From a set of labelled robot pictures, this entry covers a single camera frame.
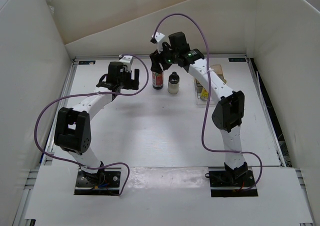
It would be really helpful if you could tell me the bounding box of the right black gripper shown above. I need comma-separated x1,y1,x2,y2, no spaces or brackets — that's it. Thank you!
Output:
149,43,179,75

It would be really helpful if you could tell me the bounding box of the tall dark sauce bottle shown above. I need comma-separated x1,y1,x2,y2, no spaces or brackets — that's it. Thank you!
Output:
151,69,164,90

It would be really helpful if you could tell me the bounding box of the small yellow label bottle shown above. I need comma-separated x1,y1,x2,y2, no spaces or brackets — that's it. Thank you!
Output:
200,88,209,100

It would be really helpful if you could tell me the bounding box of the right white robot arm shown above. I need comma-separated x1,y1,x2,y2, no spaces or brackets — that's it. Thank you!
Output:
150,32,248,186

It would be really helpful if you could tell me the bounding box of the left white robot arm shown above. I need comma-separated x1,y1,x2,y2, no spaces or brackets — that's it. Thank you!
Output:
54,56,140,186

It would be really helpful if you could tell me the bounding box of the white powder shaker jar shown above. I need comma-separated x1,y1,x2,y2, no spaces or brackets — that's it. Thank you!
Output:
167,72,180,94

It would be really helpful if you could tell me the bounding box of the clear tiered organizer rack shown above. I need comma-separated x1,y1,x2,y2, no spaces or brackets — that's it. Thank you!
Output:
194,64,227,106

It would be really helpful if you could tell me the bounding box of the left blue table sticker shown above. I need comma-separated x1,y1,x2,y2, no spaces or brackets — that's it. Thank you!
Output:
78,60,96,65

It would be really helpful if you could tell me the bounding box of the blue table sticker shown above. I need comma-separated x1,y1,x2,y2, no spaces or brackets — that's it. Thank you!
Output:
78,60,96,65
228,58,247,63

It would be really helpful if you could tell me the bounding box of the right blue table sticker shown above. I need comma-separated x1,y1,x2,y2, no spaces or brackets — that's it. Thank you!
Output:
228,58,247,63

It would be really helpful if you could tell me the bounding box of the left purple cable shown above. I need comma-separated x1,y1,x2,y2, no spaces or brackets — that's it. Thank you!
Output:
33,54,150,196

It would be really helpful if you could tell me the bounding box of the purple cable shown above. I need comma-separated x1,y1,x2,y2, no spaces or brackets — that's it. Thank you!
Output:
33,54,150,196
155,13,263,191

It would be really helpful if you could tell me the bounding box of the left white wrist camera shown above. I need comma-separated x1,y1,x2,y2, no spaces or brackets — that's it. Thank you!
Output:
119,55,133,67

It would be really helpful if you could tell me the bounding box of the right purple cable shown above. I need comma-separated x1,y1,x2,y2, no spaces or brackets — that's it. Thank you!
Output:
155,13,263,191

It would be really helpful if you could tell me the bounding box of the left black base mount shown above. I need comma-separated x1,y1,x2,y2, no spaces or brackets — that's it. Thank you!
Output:
74,169,121,196

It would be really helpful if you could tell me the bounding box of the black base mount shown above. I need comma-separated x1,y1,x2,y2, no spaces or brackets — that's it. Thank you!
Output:
74,169,121,196
205,170,258,197

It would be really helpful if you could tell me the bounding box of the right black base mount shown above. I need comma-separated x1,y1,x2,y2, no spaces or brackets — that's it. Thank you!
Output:
205,170,258,197

